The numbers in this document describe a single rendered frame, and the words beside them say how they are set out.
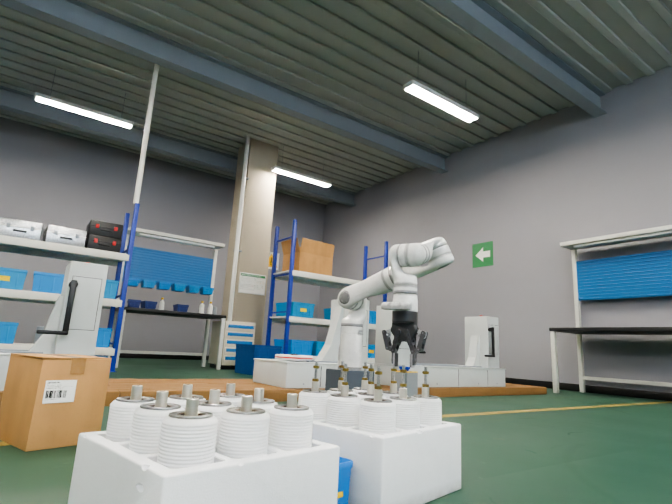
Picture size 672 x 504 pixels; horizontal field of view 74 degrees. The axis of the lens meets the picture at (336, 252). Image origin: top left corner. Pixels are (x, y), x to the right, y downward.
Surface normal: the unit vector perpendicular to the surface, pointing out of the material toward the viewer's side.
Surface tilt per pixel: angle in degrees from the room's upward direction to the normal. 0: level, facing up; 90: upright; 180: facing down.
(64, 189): 90
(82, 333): 90
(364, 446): 90
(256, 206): 90
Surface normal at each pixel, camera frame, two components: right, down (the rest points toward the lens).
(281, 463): 0.73, -0.11
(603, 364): -0.81, -0.16
